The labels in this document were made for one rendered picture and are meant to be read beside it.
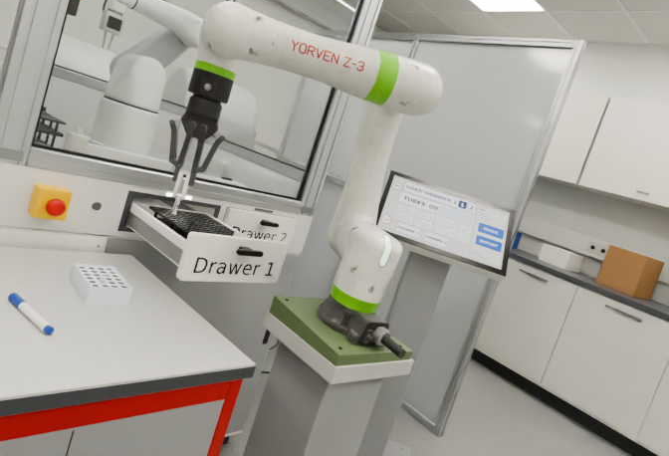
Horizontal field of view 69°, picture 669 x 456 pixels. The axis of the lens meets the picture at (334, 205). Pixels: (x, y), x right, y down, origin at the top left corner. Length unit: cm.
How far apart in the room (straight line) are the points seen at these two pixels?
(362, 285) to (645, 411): 276
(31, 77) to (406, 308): 145
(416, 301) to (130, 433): 130
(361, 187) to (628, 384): 273
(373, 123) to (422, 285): 88
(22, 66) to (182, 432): 82
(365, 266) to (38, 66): 85
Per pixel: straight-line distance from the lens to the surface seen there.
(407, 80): 110
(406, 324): 201
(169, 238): 122
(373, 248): 114
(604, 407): 377
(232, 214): 155
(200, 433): 103
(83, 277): 111
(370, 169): 128
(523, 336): 391
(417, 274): 196
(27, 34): 128
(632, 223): 444
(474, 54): 294
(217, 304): 168
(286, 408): 129
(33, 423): 85
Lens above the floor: 119
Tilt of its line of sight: 6 degrees down
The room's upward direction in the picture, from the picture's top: 18 degrees clockwise
